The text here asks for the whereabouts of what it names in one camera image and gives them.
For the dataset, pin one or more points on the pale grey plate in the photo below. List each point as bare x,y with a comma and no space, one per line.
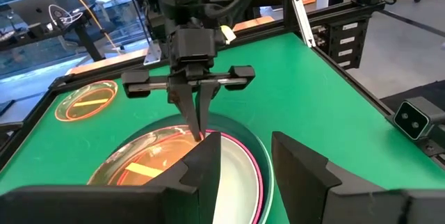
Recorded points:
236,182

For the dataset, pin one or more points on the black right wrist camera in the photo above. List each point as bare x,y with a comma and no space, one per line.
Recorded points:
194,45

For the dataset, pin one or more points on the light green large plate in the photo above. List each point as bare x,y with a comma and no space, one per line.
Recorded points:
271,189

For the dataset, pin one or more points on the dark green large plate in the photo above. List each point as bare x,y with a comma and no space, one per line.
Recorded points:
243,137

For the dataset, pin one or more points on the black desk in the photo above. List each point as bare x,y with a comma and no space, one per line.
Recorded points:
87,39

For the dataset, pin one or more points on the silver laptop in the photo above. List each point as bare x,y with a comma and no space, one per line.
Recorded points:
34,8

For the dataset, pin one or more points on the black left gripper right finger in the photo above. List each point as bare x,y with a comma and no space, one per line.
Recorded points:
347,203

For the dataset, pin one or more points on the yellow tape tag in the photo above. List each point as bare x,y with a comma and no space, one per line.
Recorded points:
227,33

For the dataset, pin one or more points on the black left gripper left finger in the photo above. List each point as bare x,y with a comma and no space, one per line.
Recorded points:
104,205

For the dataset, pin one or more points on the black box with white labels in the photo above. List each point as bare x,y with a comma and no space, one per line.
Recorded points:
333,43

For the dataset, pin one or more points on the small metal corner bracket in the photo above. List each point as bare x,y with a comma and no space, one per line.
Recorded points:
153,55

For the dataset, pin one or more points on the clear orange small plate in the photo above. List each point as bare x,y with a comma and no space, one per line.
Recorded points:
156,154
87,93

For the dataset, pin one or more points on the grey table-level camera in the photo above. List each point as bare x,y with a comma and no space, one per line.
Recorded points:
413,119

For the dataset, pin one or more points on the green table mat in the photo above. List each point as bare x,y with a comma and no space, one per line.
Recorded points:
313,95

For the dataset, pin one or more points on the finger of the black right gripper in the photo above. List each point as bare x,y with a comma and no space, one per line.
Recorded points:
208,95
182,95

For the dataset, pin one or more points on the pink plate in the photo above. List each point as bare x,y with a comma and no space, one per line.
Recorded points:
262,191

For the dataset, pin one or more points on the silver aluminium bracket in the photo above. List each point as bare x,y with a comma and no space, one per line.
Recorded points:
302,18

